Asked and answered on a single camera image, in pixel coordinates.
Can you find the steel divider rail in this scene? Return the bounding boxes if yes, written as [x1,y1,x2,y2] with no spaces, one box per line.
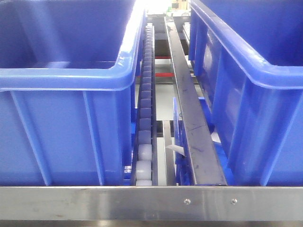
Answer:
[165,17,227,185]

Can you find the blue bin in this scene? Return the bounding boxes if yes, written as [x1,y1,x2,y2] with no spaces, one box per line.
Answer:
[189,0,303,186]
[0,0,145,186]

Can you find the white roller track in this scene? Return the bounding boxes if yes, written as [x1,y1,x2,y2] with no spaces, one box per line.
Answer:
[131,23,158,186]

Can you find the blue bin front right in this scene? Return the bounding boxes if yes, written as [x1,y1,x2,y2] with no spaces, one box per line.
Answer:
[189,0,303,186]

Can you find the blue bin front middle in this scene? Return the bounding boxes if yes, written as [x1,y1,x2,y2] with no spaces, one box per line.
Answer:
[0,0,145,186]

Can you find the steel front crossbar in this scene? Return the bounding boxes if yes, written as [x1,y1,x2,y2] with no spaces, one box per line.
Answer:
[0,186,303,221]

